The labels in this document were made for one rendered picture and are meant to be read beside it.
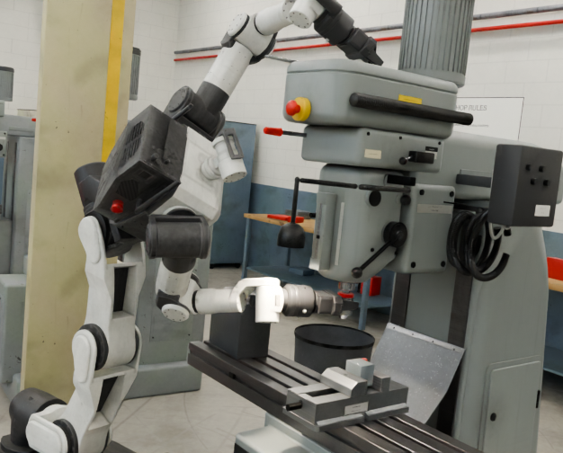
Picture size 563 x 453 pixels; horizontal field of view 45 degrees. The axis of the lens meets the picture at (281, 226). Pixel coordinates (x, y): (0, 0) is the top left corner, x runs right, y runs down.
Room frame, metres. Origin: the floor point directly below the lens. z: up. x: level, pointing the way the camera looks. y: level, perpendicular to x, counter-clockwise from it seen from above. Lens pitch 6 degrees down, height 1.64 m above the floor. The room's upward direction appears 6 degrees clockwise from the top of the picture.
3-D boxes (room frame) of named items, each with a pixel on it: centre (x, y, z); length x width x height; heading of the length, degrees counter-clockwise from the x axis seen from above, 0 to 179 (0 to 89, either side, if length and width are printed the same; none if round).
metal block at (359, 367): (1.83, -0.26, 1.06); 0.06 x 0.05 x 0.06; 38
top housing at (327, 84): (1.91, -0.21, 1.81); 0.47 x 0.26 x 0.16; 128
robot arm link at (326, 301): (1.87, -0.11, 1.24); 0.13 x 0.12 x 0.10; 18
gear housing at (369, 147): (1.93, -0.23, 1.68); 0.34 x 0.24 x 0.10; 128
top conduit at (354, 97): (1.81, -0.32, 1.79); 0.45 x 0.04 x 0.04; 128
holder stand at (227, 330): (2.31, 0.11, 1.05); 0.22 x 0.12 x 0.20; 32
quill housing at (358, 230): (1.90, -0.20, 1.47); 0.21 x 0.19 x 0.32; 38
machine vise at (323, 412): (1.82, -0.23, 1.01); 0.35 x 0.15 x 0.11; 128
